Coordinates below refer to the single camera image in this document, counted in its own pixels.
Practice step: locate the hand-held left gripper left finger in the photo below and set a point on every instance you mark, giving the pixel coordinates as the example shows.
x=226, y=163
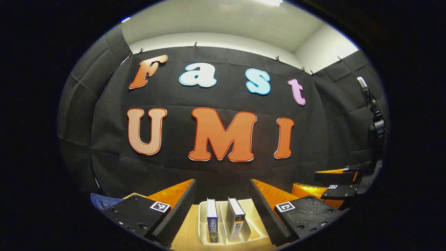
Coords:
x=174, y=216

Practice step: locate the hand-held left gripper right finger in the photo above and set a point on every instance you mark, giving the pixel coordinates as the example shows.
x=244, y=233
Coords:
x=270, y=219

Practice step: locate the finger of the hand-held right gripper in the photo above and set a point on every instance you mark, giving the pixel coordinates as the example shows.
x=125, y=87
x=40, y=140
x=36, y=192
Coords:
x=343, y=192
x=336, y=177

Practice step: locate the white plastic bookshelf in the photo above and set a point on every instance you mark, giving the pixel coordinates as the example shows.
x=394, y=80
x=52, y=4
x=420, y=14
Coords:
x=253, y=217

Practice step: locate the grey spine book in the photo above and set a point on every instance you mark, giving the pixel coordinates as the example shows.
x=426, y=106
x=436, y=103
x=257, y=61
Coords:
x=235, y=218

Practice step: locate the blue spine book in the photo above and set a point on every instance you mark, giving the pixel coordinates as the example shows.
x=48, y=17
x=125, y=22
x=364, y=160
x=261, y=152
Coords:
x=212, y=223

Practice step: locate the blue schoolbag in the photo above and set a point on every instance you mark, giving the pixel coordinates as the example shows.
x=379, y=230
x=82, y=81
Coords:
x=102, y=202

